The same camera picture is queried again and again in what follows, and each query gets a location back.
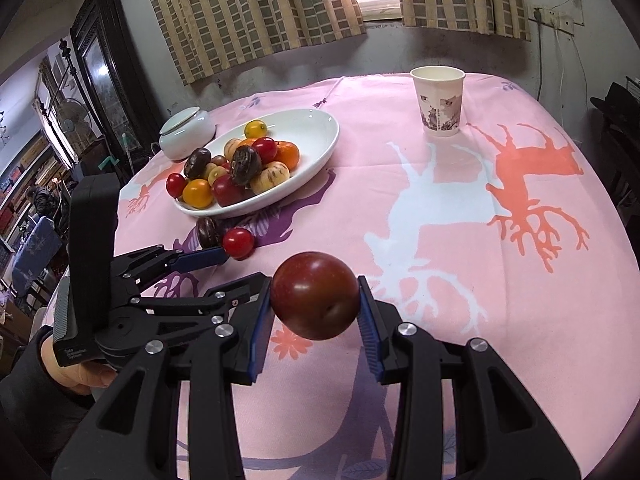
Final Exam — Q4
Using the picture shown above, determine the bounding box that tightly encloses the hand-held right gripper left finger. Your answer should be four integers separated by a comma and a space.
52, 275, 273, 480

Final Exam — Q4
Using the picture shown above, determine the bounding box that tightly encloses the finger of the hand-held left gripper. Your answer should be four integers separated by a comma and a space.
111, 245, 232, 292
135, 271, 272, 332

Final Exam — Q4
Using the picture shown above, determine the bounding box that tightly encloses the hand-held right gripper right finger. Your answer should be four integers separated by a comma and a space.
356, 275, 583, 480

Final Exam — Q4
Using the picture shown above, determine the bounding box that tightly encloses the small dark water chestnut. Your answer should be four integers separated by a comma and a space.
183, 148, 212, 179
196, 216, 223, 249

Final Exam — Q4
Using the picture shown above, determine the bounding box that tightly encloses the orange tomato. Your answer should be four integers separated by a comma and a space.
182, 178, 215, 210

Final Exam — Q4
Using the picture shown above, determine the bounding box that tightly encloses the dark red tomato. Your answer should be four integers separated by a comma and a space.
270, 251, 361, 341

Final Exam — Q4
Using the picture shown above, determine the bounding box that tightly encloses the dark red plum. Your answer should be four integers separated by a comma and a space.
212, 175, 248, 208

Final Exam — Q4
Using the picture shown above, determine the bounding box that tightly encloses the large dark water chestnut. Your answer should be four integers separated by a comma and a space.
230, 146, 263, 187

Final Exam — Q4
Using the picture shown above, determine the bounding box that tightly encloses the orange mandarin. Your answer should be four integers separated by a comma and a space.
274, 140, 301, 171

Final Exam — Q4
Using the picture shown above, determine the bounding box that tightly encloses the white oval plate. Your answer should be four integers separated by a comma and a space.
172, 108, 341, 219

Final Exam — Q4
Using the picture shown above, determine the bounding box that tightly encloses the person's left forearm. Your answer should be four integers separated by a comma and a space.
0, 330, 101, 480

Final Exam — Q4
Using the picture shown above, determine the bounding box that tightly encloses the person's left hand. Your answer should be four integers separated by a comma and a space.
41, 331, 119, 396

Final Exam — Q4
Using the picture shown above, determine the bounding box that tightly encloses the chair with blue cover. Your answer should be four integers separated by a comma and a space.
10, 217, 63, 301

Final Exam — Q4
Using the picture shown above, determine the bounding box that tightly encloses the pink printed tablecloth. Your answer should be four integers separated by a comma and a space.
112, 72, 636, 480

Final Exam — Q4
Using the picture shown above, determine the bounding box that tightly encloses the standing fan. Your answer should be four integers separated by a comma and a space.
55, 97, 91, 136

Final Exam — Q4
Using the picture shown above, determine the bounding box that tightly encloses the pale green lidded jar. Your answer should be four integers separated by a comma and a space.
159, 106, 217, 162

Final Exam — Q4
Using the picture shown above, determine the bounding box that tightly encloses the dark wooden mirror cabinet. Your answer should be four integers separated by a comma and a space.
70, 0, 166, 161

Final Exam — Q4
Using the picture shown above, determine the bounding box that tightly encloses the printed paper cup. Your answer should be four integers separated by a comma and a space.
410, 65, 466, 140

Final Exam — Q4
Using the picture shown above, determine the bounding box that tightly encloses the white wall socket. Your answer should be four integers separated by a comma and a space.
532, 6, 586, 28

